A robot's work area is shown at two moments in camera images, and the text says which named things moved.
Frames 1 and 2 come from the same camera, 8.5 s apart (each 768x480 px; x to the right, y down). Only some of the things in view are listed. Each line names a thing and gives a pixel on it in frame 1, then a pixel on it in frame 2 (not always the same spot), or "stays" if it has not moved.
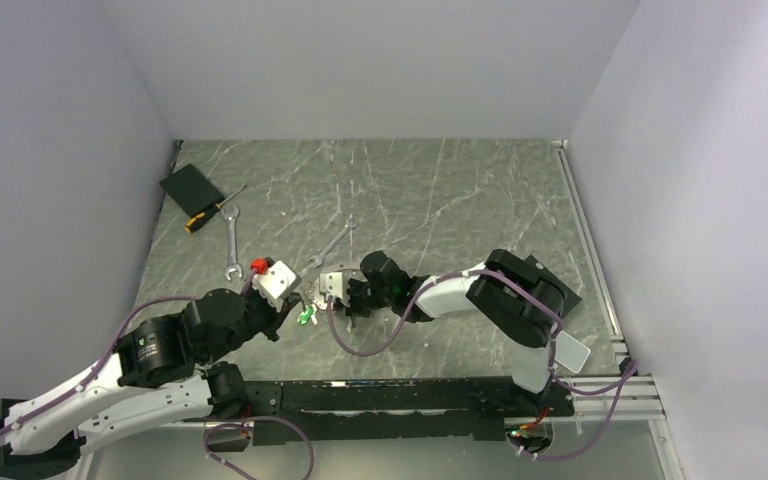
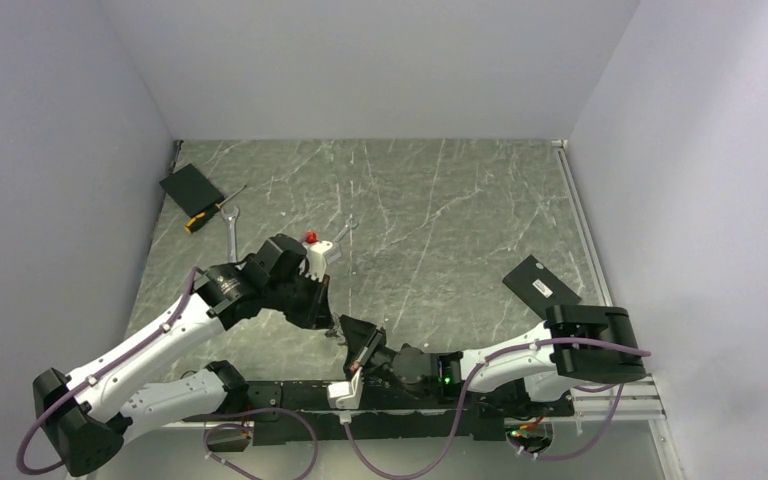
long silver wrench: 232,265 stays
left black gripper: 276,316 to 317,314
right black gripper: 351,309 to 363,340
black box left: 193,189 stays
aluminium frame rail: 639,397 stays
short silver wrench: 317,259 stays
